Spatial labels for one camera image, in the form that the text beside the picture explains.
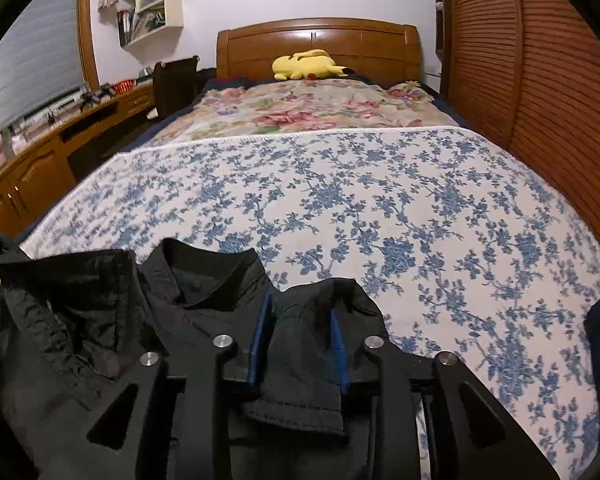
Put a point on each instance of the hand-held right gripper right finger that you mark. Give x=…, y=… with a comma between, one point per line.
x=341, y=355

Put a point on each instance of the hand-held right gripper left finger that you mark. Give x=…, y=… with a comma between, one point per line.
x=260, y=340

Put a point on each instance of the black jacket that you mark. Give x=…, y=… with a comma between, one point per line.
x=80, y=320

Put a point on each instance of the blue floral blanket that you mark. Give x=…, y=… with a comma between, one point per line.
x=380, y=210

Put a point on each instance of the pink floral quilt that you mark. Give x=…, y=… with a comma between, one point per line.
x=305, y=105

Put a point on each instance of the dark chair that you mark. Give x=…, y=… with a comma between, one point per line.
x=175, y=87

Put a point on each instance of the yellow plush toy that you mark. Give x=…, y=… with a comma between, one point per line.
x=305, y=66

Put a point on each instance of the wooden desk with cabinets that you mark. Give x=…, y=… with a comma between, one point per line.
x=40, y=170

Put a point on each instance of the red basket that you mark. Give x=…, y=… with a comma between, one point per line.
x=124, y=85

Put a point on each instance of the metal pot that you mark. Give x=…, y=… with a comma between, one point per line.
x=145, y=73

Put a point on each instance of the black device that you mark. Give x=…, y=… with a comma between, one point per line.
x=97, y=95

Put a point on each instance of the wooden headboard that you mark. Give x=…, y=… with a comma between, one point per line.
x=360, y=45

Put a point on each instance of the wooden louvered wardrobe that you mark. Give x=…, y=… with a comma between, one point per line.
x=530, y=85

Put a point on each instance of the row of books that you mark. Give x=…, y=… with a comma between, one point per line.
x=132, y=25

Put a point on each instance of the grey window blind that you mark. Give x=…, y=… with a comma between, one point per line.
x=30, y=60

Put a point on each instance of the white wall shelf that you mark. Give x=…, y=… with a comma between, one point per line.
x=172, y=12

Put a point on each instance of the wooden window frame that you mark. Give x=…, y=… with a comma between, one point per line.
x=87, y=25

